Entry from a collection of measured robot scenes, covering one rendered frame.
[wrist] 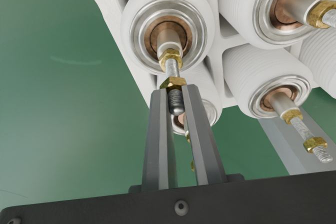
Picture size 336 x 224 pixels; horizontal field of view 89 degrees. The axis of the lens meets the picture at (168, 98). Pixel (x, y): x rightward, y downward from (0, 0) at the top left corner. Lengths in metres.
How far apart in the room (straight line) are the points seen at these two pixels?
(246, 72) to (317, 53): 0.11
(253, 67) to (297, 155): 0.19
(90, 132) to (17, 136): 0.27
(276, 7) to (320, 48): 0.14
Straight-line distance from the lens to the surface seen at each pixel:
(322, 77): 0.32
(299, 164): 0.39
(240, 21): 0.20
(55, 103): 0.65
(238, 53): 0.29
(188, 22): 0.17
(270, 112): 0.28
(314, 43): 0.34
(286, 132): 0.41
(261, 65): 0.25
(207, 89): 0.23
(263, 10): 0.19
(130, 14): 0.17
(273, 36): 0.21
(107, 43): 0.47
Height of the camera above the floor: 0.41
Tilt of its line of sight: 49 degrees down
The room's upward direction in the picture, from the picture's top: 176 degrees clockwise
